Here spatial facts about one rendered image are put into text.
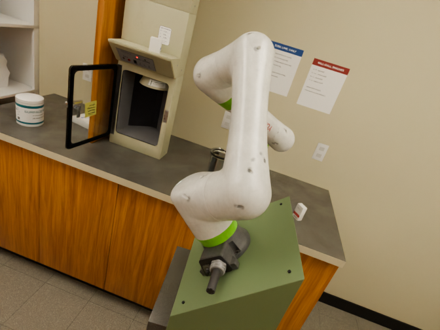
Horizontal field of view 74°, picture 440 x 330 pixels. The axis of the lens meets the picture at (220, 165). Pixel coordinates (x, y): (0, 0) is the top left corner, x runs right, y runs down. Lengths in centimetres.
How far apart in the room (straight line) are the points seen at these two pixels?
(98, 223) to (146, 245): 29
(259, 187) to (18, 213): 166
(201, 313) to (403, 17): 170
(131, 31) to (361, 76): 127
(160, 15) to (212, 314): 128
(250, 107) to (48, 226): 152
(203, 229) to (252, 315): 24
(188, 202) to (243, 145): 20
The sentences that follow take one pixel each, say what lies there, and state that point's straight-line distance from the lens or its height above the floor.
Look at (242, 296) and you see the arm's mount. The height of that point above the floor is 118.
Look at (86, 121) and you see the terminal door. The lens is 160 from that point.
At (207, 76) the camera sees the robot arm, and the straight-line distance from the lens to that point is 93.
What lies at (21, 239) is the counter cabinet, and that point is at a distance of 221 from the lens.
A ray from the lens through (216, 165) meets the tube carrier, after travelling 140.
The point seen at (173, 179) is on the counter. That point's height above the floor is 94.
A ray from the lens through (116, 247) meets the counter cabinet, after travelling 179.
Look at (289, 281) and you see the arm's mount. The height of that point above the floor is 126.
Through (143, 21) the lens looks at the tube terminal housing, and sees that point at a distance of 160.
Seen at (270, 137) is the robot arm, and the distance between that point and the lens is 116.
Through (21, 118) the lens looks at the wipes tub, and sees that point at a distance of 191.
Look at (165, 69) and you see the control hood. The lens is 149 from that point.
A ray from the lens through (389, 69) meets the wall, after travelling 194.
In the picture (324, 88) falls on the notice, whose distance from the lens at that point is 189.
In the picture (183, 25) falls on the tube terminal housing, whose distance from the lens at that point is 152.
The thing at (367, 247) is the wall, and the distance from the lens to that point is 238.
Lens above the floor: 172
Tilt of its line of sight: 25 degrees down
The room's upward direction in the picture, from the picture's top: 17 degrees clockwise
